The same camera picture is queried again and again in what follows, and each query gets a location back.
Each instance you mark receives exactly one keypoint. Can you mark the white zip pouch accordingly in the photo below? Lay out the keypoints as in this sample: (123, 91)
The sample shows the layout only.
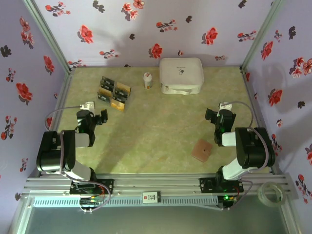
(181, 75)

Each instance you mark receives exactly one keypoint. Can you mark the aluminium mounting rail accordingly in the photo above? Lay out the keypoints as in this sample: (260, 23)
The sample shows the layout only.
(156, 184)

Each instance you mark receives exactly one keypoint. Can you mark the aluminium corner post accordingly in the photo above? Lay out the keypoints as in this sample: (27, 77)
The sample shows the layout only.
(49, 34)
(262, 34)

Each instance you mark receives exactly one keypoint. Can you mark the black patterned card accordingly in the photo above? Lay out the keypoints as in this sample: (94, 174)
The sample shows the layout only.
(103, 98)
(106, 85)
(120, 98)
(108, 80)
(122, 92)

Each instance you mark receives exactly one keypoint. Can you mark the red white label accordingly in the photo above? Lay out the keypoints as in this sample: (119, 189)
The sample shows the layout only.
(152, 197)

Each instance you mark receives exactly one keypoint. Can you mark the gold VIP card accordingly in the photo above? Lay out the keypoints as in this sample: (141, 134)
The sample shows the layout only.
(105, 91)
(117, 105)
(123, 86)

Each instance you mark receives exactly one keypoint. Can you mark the clear tape roll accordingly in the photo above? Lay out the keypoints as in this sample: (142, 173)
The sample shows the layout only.
(259, 195)

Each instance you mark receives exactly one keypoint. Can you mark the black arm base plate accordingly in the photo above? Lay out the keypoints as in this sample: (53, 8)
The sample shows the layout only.
(204, 186)
(109, 185)

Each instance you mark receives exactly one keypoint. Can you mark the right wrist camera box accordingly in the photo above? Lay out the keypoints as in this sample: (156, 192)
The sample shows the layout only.
(224, 106)

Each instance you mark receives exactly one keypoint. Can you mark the white pill bottle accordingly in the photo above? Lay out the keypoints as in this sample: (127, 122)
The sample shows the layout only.
(147, 81)

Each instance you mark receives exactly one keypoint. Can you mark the aluminium frame leg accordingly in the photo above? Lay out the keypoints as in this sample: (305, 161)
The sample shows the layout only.
(23, 217)
(291, 219)

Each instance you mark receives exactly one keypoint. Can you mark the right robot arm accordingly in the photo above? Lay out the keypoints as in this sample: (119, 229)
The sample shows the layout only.
(253, 148)

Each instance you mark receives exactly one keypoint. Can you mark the aluminium side rail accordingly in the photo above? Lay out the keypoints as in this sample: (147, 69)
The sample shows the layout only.
(250, 92)
(62, 97)

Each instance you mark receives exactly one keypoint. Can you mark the small controller board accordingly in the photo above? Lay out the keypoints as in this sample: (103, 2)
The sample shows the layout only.
(230, 198)
(91, 201)

